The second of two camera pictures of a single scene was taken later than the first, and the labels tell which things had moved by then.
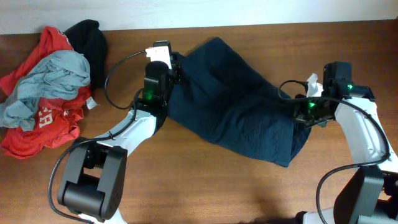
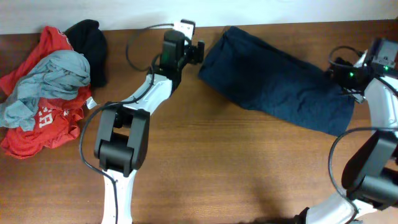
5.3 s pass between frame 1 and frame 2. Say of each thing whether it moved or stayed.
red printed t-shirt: stayed
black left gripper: moved
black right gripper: moved
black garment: stayed
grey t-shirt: stayed
